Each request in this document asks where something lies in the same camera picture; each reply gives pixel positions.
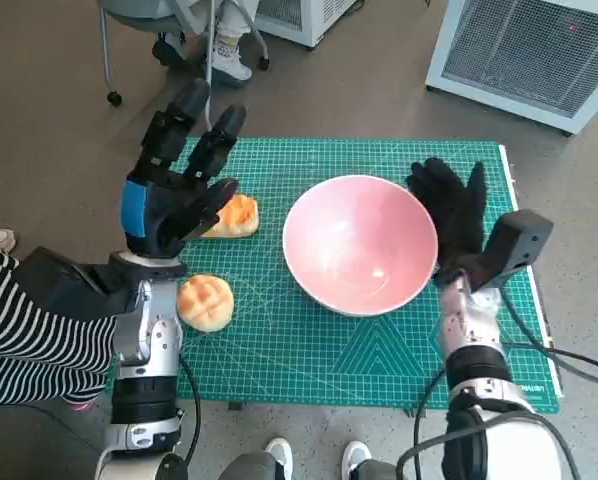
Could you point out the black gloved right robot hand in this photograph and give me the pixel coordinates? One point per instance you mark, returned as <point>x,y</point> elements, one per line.
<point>454,220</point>

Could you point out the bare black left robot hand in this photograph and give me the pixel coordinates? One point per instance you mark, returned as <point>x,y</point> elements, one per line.
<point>174,210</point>

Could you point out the long orange toy bread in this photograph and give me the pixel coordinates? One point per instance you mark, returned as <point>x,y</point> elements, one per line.
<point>239,220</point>

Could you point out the pink bowl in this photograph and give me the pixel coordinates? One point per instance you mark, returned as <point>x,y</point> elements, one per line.
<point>359,240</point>

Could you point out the round toy bread bun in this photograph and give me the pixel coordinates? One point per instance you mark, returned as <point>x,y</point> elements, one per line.
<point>206,302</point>

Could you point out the metal pole leg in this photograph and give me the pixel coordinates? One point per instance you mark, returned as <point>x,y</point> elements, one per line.
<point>209,70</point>

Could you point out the seated person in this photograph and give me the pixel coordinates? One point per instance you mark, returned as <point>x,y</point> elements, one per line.
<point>229,60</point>

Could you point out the large white mesh-front appliance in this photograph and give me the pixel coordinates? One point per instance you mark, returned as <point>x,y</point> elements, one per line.
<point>519,50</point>

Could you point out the green cutting mat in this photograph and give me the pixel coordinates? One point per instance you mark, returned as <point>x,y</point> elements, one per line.
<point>299,360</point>

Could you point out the grey chair on casters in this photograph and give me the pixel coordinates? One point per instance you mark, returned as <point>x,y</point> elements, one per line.
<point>129,20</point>

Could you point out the black table clip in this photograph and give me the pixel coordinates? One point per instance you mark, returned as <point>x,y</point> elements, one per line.
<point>236,406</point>
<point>414,413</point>

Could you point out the small white mesh-front appliance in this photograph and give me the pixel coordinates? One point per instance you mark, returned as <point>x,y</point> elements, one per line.
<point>309,25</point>

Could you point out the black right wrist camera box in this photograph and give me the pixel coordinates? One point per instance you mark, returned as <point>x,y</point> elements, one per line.
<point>519,240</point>

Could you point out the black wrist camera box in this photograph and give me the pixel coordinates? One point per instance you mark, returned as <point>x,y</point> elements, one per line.
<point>519,240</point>
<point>69,285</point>

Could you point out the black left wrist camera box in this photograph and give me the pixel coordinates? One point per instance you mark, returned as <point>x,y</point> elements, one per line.
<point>69,285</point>

